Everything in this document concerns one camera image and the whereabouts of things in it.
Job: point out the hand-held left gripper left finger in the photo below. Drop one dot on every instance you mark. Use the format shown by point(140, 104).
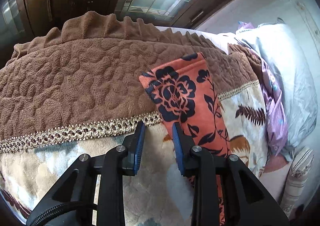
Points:
point(140, 146)

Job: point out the grey pillow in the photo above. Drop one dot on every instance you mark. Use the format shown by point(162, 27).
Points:
point(287, 65)

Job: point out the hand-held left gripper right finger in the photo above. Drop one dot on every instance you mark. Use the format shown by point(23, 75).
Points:
point(177, 148)

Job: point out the purple satin cloth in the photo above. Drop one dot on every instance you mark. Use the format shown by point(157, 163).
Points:
point(275, 116)

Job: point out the brown leaf print blanket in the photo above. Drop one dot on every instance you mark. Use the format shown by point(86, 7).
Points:
point(75, 78)

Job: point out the orange floral garment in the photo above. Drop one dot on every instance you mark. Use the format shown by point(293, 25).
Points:
point(175, 91)

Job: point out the pink quilted bed sheet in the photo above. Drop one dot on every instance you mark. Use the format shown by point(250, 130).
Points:
point(277, 181)

